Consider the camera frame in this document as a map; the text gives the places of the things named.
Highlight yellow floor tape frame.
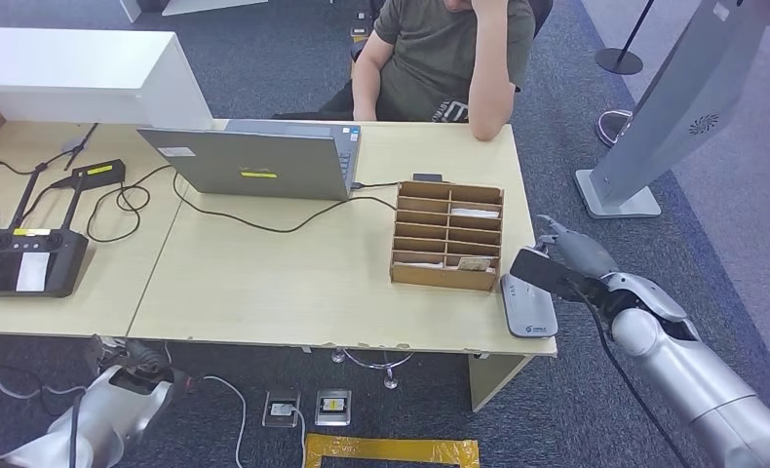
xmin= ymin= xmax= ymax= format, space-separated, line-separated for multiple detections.
xmin=303 ymin=434 xmax=481 ymax=468

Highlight black power adapter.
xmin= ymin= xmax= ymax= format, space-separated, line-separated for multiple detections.
xmin=70 ymin=158 xmax=128 ymax=190

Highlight black power cable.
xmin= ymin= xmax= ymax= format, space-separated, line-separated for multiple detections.
xmin=86 ymin=164 xmax=400 ymax=245

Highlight white floor cable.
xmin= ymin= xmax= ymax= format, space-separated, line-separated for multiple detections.
xmin=201 ymin=374 xmax=249 ymax=468

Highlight chrome footrest ring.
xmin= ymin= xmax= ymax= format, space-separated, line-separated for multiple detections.
xmin=330 ymin=348 xmax=415 ymax=391

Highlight grey card reader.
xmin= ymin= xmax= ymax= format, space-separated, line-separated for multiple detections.
xmin=499 ymin=273 xmax=559 ymax=339

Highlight silver floor socket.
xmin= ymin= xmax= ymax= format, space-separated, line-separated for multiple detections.
xmin=261 ymin=390 xmax=301 ymax=430
xmin=314 ymin=388 xmax=352 ymax=428

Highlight thin black cable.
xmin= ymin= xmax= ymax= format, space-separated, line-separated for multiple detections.
xmin=0 ymin=158 xmax=51 ymax=176

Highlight person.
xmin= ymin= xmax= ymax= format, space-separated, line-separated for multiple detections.
xmin=271 ymin=0 xmax=555 ymax=142

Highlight black stanchion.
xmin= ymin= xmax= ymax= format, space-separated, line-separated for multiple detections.
xmin=595 ymin=0 xmax=656 ymax=76

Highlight white counter block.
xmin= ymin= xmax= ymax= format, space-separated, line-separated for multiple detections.
xmin=0 ymin=26 xmax=215 ymax=131

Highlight grey laptop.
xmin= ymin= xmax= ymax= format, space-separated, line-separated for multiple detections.
xmin=135 ymin=118 xmax=363 ymax=202

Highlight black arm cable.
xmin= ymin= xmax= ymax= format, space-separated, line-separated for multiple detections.
xmin=568 ymin=284 xmax=693 ymax=468

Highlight cardboard card organizer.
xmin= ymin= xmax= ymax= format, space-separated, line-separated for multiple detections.
xmin=389 ymin=180 xmax=506 ymax=293

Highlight grey floor cable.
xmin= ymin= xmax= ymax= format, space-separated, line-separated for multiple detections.
xmin=0 ymin=363 xmax=90 ymax=402

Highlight thin black stand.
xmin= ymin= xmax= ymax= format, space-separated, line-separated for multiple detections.
xmin=61 ymin=122 xmax=100 ymax=172

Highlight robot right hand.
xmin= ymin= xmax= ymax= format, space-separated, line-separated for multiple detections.
xmin=535 ymin=214 xmax=621 ymax=280

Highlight black remote controller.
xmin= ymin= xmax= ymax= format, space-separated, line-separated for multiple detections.
xmin=0 ymin=164 xmax=91 ymax=299

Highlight grey kiosk stand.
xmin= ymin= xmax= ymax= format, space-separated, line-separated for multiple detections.
xmin=573 ymin=0 xmax=770 ymax=220

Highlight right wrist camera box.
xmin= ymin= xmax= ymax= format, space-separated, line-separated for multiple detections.
xmin=509 ymin=247 xmax=597 ymax=305

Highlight white socket cable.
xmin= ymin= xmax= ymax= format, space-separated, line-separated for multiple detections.
xmin=288 ymin=407 xmax=307 ymax=468

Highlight white panel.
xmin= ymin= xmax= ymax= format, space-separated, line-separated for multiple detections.
xmin=118 ymin=0 xmax=270 ymax=23

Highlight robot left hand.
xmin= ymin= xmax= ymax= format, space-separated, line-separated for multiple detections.
xmin=86 ymin=335 xmax=196 ymax=395

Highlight wooden desk side panel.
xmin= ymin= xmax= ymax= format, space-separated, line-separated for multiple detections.
xmin=469 ymin=353 xmax=533 ymax=412

